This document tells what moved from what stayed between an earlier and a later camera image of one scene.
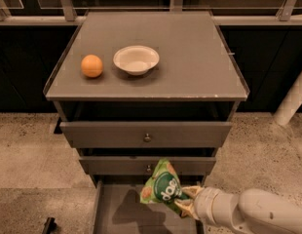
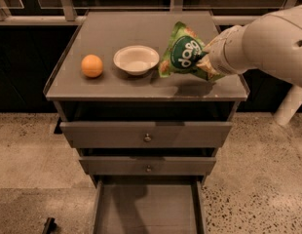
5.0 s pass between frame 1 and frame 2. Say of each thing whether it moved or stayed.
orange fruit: stayed
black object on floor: stayed
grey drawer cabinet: stayed
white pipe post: stayed
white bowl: stayed
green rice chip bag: moved
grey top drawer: stayed
